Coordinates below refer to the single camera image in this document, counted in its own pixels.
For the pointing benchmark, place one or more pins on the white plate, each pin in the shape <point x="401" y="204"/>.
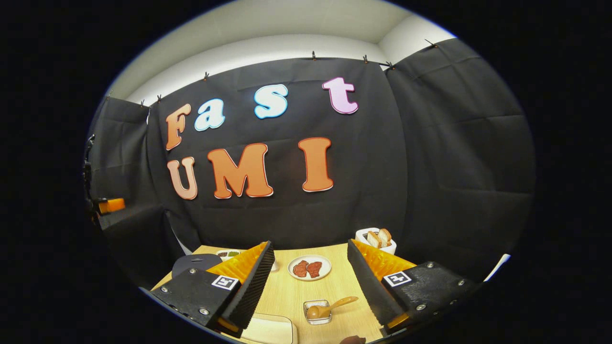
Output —
<point x="326" y="267"/>

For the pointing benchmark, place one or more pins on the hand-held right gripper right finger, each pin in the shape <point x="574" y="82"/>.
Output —
<point x="370" y="291"/>

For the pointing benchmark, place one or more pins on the toasted bread slice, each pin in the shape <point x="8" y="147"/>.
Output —
<point x="373" y="239"/>
<point x="385" y="236"/>

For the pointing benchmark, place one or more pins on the black and gold rice cooker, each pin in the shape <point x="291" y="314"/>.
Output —
<point x="196" y="263"/>

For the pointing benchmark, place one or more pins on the white toaster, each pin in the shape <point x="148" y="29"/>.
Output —
<point x="359" y="235"/>

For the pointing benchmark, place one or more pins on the wooden spoon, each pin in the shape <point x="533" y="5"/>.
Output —
<point x="342" y="302"/>

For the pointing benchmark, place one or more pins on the red meat piece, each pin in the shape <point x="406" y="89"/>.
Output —
<point x="314" y="270"/>
<point x="300" y="269"/>

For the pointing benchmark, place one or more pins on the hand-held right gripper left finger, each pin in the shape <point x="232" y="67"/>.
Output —
<point x="253" y="291"/>

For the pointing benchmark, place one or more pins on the small white divided dish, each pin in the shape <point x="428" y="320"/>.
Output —
<point x="229" y="253"/>

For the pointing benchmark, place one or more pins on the white panel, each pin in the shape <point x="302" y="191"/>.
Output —
<point x="499" y="264"/>

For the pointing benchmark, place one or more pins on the black backdrop cloth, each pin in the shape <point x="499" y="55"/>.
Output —
<point x="430" y="167"/>

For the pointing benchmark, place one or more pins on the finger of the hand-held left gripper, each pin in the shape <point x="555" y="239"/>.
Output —
<point x="114" y="205"/>

